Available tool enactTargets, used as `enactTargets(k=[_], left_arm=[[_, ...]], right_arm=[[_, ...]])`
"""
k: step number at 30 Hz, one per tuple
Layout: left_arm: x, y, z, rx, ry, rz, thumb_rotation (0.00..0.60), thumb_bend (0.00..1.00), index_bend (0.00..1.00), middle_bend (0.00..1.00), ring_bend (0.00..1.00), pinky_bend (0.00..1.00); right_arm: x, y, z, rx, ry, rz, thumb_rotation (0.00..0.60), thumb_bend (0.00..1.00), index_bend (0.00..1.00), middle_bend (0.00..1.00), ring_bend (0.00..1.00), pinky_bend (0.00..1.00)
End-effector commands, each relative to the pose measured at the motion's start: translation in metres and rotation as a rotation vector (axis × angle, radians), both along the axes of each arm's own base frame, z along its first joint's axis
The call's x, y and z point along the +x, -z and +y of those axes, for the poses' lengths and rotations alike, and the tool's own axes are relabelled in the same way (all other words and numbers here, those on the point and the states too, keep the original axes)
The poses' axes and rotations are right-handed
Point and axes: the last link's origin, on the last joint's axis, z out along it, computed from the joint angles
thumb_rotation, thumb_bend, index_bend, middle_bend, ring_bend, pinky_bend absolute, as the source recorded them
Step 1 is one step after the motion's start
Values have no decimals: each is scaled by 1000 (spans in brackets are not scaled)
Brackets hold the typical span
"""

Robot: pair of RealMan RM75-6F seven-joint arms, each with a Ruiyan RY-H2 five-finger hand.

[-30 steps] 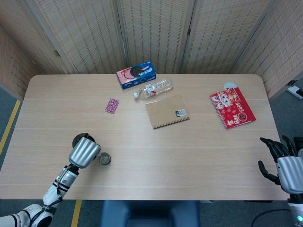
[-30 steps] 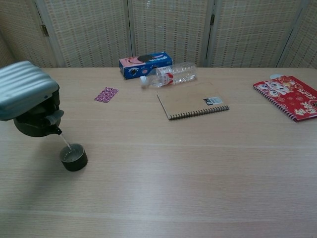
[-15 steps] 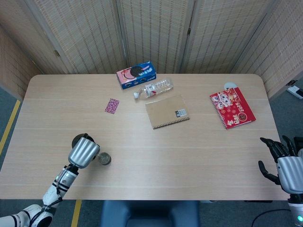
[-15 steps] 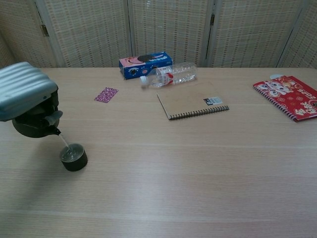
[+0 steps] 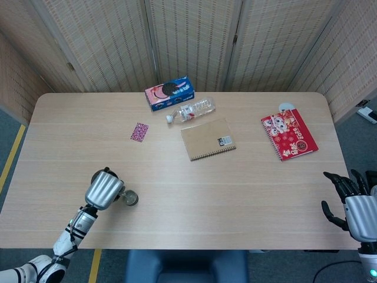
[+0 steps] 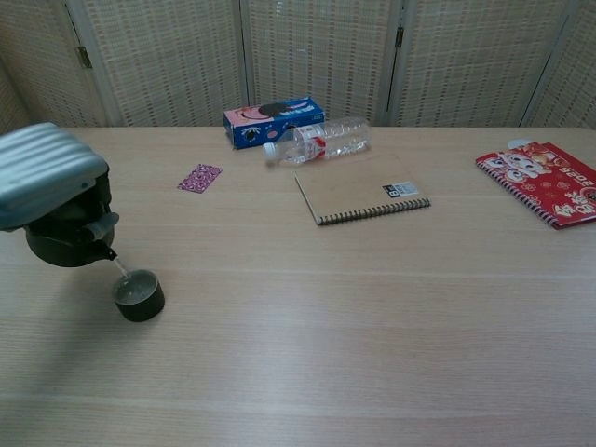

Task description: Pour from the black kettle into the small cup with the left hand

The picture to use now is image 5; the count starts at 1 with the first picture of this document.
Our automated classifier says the red spiral calendar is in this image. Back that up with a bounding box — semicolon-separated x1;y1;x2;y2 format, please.
260;107;320;162

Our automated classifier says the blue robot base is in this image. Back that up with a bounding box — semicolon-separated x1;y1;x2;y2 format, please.
125;249;250;283

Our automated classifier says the clear plastic water bottle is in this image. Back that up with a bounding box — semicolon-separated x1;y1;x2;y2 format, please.
165;96;217;124

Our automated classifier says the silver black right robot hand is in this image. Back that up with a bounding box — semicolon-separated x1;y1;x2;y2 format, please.
320;169;377;242

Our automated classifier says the white power strip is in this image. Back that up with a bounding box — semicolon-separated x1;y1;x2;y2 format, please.
357;107;377;124

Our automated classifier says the pink patterned card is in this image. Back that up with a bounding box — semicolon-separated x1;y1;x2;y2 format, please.
130;122;150;143

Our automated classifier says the black box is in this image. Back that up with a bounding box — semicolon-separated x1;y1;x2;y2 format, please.
365;170;377;189

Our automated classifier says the small dark tea cup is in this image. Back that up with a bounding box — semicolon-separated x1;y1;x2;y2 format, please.
122;190;140;207

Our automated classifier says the brown spiral notebook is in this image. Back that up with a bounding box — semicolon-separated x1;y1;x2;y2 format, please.
180;117;238;162

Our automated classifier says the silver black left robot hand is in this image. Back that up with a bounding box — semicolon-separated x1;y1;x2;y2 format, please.
84;170;128;211

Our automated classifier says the woven bamboo screen panel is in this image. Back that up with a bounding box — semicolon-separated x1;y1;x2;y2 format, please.
29;0;160;93
223;0;344;92
288;0;377;124
144;0;244;92
0;0;55;124

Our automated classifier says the blue cookie box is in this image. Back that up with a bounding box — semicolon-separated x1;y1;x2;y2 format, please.
144;75;196;113

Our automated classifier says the black floor cable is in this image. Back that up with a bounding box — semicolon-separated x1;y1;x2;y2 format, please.
312;260;358;283

